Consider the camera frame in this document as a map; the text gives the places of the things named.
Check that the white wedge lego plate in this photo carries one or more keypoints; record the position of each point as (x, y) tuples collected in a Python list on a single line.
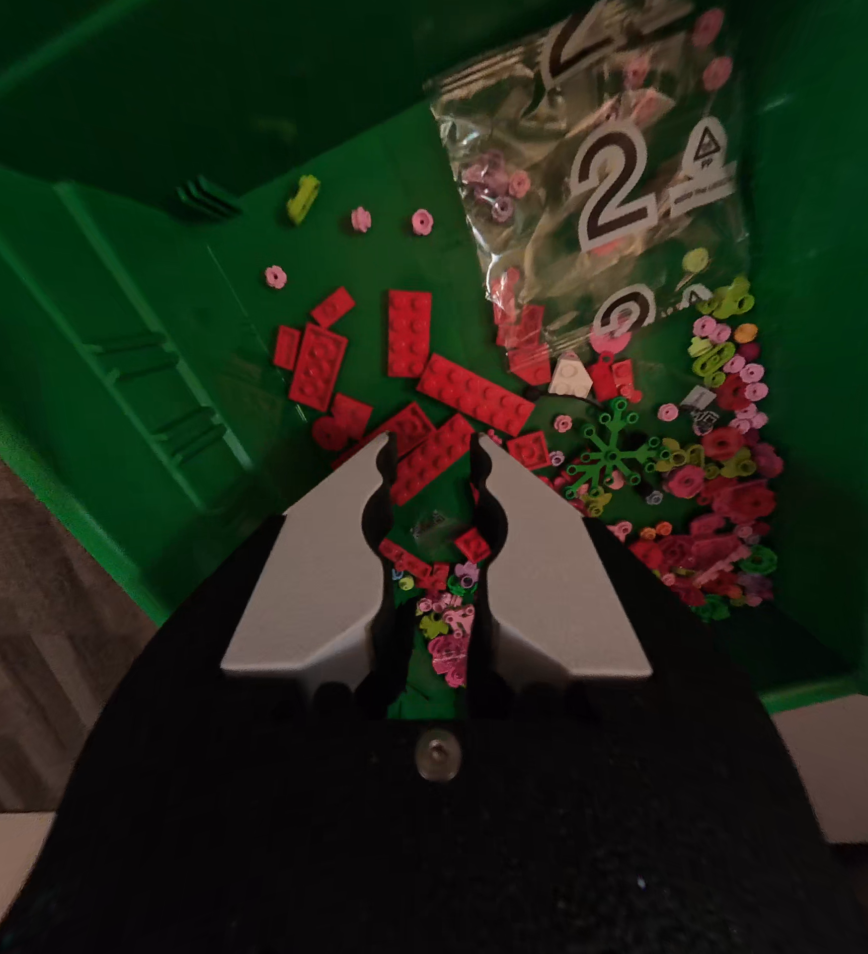
[(569, 378)]

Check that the clear numbered plastic bag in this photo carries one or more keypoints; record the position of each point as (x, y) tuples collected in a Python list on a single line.
[(627, 246)]

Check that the pink lego flower piece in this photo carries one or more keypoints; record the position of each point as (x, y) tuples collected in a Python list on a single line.
[(276, 276), (361, 219), (422, 221)]

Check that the green plastic bin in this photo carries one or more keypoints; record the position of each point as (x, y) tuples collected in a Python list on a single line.
[(143, 261)]

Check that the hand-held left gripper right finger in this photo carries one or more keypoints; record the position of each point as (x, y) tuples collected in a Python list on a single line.
[(560, 589)]

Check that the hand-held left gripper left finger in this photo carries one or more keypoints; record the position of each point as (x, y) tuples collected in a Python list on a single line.
[(307, 581)]

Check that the pile of red lego plates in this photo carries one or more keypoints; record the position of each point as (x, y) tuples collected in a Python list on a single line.
[(408, 332)]

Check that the green lego leaf piece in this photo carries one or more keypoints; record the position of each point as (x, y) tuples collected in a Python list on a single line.
[(611, 451)]

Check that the lime green lego piece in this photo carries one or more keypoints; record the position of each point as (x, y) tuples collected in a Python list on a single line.
[(303, 200)]

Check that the pile of small flower pieces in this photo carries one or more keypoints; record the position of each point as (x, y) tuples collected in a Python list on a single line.
[(724, 507)]

